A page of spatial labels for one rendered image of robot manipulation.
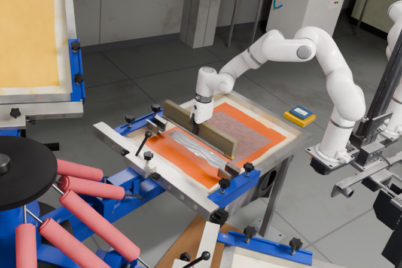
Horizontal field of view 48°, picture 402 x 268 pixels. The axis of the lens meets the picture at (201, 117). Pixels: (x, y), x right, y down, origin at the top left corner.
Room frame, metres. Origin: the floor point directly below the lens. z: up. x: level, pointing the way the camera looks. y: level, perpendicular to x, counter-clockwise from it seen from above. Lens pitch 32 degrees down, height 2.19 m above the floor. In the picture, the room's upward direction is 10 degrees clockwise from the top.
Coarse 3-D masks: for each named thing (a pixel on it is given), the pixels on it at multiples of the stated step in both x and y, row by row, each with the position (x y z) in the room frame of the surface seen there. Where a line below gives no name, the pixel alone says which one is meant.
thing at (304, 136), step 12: (216, 96) 2.17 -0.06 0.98; (228, 96) 2.22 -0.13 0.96; (240, 96) 2.19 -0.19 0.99; (252, 108) 2.12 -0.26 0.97; (264, 108) 2.11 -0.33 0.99; (276, 120) 2.02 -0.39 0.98; (132, 132) 1.69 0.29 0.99; (300, 132) 1.94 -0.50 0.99; (288, 144) 1.81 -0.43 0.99; (300, 144) 1.84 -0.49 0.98; (156, 156) 1.54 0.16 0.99; (276, 156) 1.69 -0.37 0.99; (288, 156) 1.76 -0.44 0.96; (168, 168) 1.48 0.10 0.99; (264, 168) 1.59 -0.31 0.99; (204, 192) 1.37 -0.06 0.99
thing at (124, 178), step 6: (120, 174) 1.33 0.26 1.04; (126, 174) 1.33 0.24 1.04; (132, 174) 1.34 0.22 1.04; (138, 174) 1.35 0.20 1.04; (108, 180) 1.28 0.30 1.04; (114, 180) 1.29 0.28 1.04; (120, 180) 1.30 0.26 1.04; (126, 180) 1.30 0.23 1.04; (132, 180) 1.32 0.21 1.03; (144, 180) 1.37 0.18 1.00; (120, 186) 1.27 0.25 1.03; (126, 186) 1.30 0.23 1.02; (132, 186) 1.32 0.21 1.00
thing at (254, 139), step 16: (240, 128) 1.93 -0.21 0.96; (256, 128) 1.95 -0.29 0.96; (240, 144) 1.79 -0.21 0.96; (256, 144) 1.81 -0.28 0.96; (272, 144) 1.84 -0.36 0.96; (192, 160) 1.60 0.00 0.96; (224, 160) 1.64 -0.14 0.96; (240, 160) 1.66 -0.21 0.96; (192, 176) 1.49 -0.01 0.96; (208, 176) 1.51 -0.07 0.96
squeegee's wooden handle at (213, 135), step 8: (168, 104) 1.75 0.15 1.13; (176, 104) 1.75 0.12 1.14; (168, 112) 1.74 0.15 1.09; (176, 112) 1.71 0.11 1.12; (184, 112) 1.69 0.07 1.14; (176, 120) 1.71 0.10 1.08; (184, 120) 1.68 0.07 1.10; (192, 128) 1.65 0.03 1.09; (200, 128) 1.63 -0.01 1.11; (208, 128) 1.60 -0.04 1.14; (216, 128) 1.61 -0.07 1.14; (208, 136) 1.60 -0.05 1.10; (216, 136) 1.57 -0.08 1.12; (224, 136) 1.56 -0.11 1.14; (216, 144) 1.57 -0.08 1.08; (224, 144) 1.55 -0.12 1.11; (232, 144) 1.52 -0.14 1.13; (232, 152) 1.52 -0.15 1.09
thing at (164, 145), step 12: (216, 108) 2.08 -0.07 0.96; (228, 108) 2.10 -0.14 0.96; (216, 120) 1.96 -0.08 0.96; (228, 120) 1.98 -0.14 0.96; (240, 120) 2.00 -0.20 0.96; (252, 120) 2.02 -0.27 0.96; (168, 132) 1.78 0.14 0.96; (228, 132) 1.87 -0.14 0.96; (156, 144) 1.67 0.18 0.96; (168, 144) 1.69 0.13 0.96; (180, 144) 1.70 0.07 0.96; (204, 144) 1.74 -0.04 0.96; (168, 156) 1.60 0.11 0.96; (180, 156) 1.62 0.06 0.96
